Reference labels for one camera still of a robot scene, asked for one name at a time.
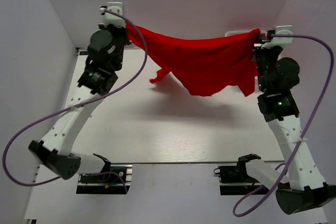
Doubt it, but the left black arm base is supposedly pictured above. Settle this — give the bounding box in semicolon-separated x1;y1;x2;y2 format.
76;164;132;195

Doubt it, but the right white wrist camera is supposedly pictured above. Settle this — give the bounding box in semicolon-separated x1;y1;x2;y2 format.
261;25;293;48

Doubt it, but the red t shirt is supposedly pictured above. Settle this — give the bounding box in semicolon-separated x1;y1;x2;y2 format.
127;24;261;97

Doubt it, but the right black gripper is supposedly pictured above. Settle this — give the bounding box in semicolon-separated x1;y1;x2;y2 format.
250;33;282;92

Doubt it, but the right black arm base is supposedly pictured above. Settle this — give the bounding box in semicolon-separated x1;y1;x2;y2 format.
213;160;268;196

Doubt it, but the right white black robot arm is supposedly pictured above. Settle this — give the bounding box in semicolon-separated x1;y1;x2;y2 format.
233;46;335;217

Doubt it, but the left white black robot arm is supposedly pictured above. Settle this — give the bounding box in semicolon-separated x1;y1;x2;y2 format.
28;25;130;179

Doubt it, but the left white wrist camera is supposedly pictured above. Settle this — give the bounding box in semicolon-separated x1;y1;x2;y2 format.
99;2;126;28

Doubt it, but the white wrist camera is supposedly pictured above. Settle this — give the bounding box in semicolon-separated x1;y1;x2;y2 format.
261;25;293;48
99;2;126;28

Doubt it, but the white plastic basket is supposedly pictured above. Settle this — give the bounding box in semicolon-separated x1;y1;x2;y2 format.
225;30;250;37

